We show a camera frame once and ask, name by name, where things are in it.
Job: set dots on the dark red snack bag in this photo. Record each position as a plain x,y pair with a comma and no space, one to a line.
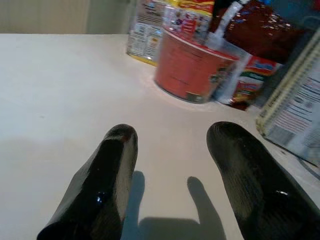
262,30

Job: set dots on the colourful instant noodle packet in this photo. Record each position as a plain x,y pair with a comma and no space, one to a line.
255,75

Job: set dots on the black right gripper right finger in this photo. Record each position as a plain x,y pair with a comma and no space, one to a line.
262,195

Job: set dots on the red instant noodle cup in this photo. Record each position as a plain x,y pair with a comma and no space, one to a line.
185,70

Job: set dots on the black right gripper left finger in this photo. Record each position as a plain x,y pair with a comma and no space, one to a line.
100,180

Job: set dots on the clear plastic bag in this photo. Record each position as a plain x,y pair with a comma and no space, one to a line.
232,82

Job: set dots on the colourful printed carton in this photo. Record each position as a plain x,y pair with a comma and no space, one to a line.
185,20

